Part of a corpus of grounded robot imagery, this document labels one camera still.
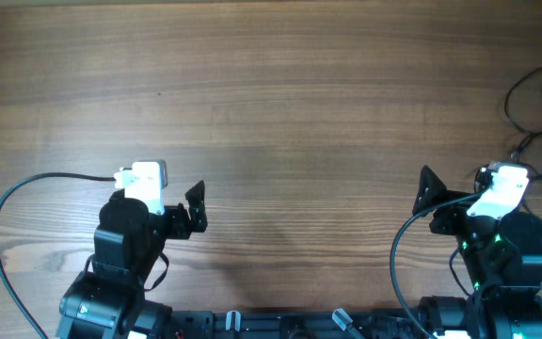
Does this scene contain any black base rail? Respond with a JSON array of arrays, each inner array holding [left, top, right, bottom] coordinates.
[[168, 309, 422, 339]]

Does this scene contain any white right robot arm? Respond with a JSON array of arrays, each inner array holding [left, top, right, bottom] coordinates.
[[412, 163, 542, 338]]

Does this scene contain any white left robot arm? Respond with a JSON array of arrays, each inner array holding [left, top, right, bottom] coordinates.
[[56, 181, 207, 338]]

